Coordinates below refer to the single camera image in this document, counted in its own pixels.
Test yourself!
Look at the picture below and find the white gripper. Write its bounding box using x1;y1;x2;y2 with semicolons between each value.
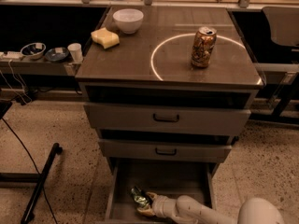
137;192;178;218

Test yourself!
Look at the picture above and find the green soda can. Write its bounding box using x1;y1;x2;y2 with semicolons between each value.
130;186;152;208

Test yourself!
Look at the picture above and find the bottom open drawer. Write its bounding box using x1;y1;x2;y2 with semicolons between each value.
105;159;216;224

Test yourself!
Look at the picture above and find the middle grey drawer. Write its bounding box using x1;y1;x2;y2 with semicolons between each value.
99;139;232;163

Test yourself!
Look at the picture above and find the grey drawer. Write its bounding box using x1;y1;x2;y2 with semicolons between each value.
99;139;232;163
84;103;250;136

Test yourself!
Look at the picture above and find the grey drawer cabinet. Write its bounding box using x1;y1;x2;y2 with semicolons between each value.
75;5;263;224

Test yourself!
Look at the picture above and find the top grey drawer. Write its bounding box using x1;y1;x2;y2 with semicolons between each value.
84;103;250;136

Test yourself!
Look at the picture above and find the orange patterned soda can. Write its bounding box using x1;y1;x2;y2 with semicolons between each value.
192;26;217;68

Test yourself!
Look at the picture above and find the black stand leg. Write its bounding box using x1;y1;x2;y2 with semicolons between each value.
21;143;63;224

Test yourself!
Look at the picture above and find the yellow sponge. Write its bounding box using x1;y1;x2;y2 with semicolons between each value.
91;28;120;49

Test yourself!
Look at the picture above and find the white paper cup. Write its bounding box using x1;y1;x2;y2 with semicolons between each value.
67;43;83;63

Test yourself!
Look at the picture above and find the dark blue shallow bowl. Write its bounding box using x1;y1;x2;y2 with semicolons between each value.
45;47;69;62

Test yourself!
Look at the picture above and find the white ceramic bowl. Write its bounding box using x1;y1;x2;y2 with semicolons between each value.
113;8;144;34

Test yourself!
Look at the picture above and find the blue bowl with white rim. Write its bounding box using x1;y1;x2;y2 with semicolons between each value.
21;42;46;60

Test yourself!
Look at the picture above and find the white power strip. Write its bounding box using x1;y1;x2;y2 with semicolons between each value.
0;51;22;60

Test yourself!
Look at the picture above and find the black floor cable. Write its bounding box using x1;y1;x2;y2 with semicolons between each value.
1;118;59;224

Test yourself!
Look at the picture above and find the white cable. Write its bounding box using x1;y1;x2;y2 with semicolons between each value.
0;59;34;105

